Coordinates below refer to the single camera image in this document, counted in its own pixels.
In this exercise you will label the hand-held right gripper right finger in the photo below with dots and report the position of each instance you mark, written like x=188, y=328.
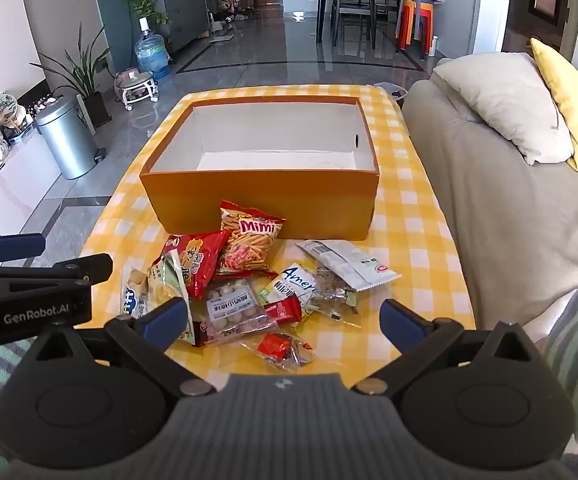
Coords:
x=401, y=322

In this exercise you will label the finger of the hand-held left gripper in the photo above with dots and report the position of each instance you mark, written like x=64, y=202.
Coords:
x=76, y=267
x=16, y=247

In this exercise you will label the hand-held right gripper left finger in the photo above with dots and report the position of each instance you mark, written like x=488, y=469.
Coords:
x=169, y=317

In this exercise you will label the brown snack packet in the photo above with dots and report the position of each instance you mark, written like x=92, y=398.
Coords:
x=200, y=332

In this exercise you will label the pale green snack packet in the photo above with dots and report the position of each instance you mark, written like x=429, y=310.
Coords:
x=169, y=280

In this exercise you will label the white blue snack packet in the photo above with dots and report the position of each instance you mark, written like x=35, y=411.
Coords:
x=134, y=292

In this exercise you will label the clear pack of white balls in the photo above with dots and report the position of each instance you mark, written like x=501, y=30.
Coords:
x=231, y=310

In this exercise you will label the red chip bag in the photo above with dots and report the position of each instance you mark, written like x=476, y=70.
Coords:
x=196, y=260

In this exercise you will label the clear candy packet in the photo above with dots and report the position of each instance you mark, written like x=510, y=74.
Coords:
x=331, y=295

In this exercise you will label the white grey snack packet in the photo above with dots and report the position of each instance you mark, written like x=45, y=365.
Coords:
x=349, y=260

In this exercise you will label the red candy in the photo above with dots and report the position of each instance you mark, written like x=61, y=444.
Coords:
x=276, y=346

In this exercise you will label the orange stick snack bag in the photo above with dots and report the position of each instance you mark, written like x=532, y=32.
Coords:
x=249, y=240

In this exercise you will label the white green snack packet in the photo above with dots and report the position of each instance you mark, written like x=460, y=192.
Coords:
x=296, y=280

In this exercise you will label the small red snack packet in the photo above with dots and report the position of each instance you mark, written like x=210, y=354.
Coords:
x=284, y=310

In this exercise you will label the orange cardboard box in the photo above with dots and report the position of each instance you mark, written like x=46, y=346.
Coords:
x=269, y=200

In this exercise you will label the white low console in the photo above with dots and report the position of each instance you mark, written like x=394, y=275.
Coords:
x=14, y=175

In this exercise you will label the yellow checkered tablecloth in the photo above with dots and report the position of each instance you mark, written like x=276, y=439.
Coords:
x=409, y=220

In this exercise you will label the silver pedal trash can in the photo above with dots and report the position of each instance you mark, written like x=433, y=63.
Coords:
x=66, y=135

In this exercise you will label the round hand fan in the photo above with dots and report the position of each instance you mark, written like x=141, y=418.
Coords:
x=4, y=107

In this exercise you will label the beige sofa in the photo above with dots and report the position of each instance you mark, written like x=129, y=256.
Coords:
x=509, y=230

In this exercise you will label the potted long-leaf plant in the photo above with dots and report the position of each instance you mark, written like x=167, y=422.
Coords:
x=86, y=72

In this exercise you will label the small wheeled stool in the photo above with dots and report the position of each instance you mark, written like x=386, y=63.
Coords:
x=136, y=87

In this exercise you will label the blue water jug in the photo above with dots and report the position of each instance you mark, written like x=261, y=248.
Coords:
x=151, y=52

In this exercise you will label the white pillow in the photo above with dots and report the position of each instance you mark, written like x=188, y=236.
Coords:
x=504, y=100

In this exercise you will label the yellow pillow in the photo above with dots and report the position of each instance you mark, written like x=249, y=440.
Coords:
x=569, y=95

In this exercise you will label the grey cabinet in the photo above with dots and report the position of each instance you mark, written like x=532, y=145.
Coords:
x=181, y=5

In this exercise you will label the orange plastic stool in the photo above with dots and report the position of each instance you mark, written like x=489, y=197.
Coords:
x=408, y=20
x=426, y=25

